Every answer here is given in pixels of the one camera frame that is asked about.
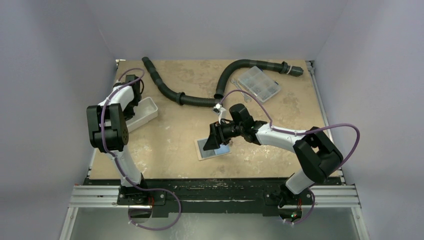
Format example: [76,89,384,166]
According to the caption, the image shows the white plastic tray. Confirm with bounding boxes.
[126,97,158,133]

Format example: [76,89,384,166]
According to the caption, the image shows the beige card holder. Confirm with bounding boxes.
[194,138,231,161]

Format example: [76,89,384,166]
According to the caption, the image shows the clear plastic compartment box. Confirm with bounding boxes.
[238,66,282,103]

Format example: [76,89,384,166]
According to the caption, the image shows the silver open-end wrench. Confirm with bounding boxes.
[230,78,252,103]

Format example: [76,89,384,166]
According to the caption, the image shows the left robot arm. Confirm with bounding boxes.
[86,74,149,205]

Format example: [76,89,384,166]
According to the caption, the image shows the long dark corrugated hose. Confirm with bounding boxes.
[141,56,224,109]

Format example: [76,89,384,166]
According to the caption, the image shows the curved dark corrugated hose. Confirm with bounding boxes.
[213,59,304,100]

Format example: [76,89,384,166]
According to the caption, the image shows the aluminium frame rail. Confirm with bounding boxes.
[60,178,369,240]

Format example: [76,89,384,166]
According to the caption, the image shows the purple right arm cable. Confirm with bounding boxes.
[220,89,361,225]

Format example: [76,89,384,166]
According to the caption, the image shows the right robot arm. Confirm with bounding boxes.
[202,103,344,204]

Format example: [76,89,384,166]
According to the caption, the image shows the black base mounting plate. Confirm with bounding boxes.
[82,177,343,219]

